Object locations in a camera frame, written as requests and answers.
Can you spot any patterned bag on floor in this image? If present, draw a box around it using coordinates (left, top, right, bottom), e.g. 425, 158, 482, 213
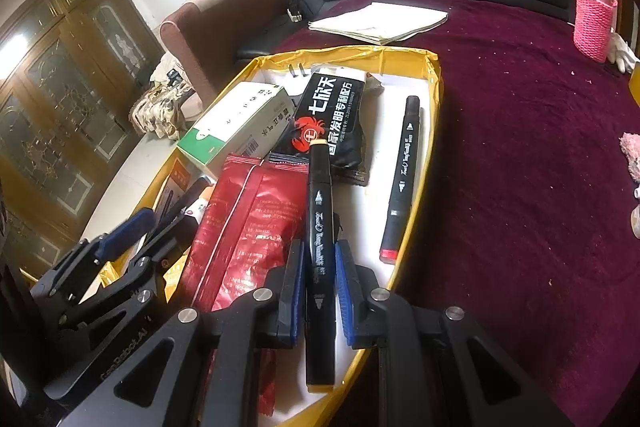
128, 81, 195, 141

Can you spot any white paper booklet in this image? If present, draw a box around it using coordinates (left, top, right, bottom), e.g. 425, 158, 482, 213
308, 2, 448, 46

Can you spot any pink knitted sleeve bottle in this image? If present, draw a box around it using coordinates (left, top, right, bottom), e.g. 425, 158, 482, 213
574, 0, 617, 63

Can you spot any wooden glass door cabinet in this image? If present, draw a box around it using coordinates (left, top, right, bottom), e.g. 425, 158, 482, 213
1, 0, 162, 279

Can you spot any red foil packet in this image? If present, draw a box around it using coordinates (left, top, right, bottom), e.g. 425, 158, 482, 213
178, 152, 310, 417

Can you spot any maroon armchair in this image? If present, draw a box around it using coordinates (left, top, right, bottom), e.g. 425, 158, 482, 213
160, 0, 297, 105

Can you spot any green white medicine box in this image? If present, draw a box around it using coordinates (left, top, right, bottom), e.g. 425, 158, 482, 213
177, 81, 294, 179

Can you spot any black marker yellow cap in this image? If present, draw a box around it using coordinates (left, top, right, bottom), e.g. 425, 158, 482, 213
305, 139, 336, 393

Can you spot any black foil snack pouch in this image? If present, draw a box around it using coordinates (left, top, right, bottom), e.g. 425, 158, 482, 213
272, 67, 382, 186

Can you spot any black marker red cap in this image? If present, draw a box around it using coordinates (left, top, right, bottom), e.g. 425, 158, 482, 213
380, 95, 421, 265

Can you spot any pink fluffy pompom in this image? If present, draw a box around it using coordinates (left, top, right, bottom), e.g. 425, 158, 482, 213
620, 132, 640, 183

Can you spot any white pill bottle red label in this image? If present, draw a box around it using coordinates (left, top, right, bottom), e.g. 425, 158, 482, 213
630, 186, 640, 239

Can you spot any yellow tape roll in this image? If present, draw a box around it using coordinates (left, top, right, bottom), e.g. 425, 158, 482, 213
628, 63, 640, 106

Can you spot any yellow taped cardboard tray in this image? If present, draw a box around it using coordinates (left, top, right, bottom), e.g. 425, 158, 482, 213
98, 44, 445, 427

